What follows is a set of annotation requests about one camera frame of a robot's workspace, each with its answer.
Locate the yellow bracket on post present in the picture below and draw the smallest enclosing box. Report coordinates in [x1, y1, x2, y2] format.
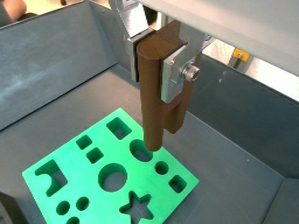
[228, 48, 250, 69]

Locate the brown square-circle peg object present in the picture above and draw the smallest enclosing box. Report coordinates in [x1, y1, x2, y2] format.
[136, 21, 202, 151]

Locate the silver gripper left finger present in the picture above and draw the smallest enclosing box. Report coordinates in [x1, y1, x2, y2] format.
[108, 0, 154, 82]

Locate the green shape-sorting board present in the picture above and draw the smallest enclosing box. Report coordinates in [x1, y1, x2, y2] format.
[23, 108, 199, 224]

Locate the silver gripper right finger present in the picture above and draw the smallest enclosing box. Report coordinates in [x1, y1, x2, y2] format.
[162, 24, 214, 103]

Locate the grey plastic bin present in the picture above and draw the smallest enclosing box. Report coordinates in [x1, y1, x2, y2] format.
[0, 0, 299, 224]

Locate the black object at corner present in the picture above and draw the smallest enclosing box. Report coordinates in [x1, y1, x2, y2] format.
[0, 192, 29, 224]

